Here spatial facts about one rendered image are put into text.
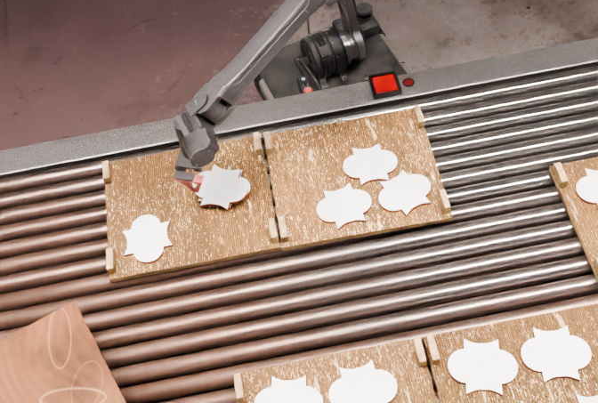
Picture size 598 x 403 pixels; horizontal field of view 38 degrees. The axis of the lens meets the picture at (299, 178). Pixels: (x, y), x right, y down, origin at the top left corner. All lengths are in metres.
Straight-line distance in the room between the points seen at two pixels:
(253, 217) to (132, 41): 1.97
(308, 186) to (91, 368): 0.68
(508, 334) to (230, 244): 0.67
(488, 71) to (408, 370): 0.90
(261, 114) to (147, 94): 1.44
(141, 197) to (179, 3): 1.98
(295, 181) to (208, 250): 0.28
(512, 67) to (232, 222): 0.87
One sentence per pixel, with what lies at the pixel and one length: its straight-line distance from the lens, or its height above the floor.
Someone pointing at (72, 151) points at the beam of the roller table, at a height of 0.91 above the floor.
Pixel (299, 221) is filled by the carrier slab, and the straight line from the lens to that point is 2.10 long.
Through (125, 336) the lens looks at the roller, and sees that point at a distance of 2.05.
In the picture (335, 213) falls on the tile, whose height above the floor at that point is 0.95.
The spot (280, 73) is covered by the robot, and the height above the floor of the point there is 0.24.
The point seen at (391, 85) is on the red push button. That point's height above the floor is 0.93.
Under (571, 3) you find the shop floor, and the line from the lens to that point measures 4.00.
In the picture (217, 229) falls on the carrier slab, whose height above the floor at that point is 0.94.
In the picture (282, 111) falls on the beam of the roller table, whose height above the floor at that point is 0.92.
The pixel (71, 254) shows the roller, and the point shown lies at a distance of 2.21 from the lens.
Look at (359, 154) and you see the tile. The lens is 2.20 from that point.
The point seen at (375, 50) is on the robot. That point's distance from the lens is 3.41.
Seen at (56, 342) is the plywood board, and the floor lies 1.04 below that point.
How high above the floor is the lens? 2.69
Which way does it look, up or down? 54 degrees down
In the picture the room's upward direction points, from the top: 9 degrees counter-clockwise
